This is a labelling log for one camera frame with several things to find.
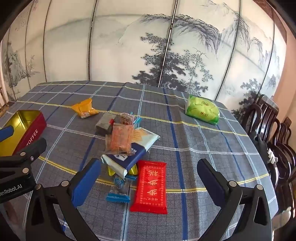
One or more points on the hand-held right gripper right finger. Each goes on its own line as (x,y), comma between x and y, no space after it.
(209,180)

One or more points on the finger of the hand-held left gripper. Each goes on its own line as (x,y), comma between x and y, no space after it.
(34,148)
(5,134)

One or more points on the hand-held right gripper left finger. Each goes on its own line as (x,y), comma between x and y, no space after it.
(86,180)

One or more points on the red tin box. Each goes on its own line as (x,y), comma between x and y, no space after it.
(23,119)

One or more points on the navy and white biscuit packet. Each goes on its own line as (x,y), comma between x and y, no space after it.
(124,160)

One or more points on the small yellow candy packet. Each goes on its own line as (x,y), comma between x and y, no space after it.
(133,171)

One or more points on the clear orange cracker packet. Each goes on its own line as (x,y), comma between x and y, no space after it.
(120,139)

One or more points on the grey snack packet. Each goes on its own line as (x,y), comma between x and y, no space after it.
(104,124)

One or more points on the red snack packet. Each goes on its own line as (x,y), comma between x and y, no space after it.
(150,187)

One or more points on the yellow snack packet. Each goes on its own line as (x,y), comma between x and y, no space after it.
(84,109)

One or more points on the pink snack packet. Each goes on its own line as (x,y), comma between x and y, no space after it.
(126,119)

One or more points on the grey plaid tablecloth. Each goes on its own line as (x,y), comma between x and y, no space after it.
(185,150)

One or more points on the black bag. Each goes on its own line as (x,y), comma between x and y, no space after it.
(261,148)

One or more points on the white cloth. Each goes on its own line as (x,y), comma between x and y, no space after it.
(272,156)

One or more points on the green tissue pack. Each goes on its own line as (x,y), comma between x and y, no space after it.
(201,110)

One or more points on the painted folding screen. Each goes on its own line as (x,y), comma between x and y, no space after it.
(115,46)

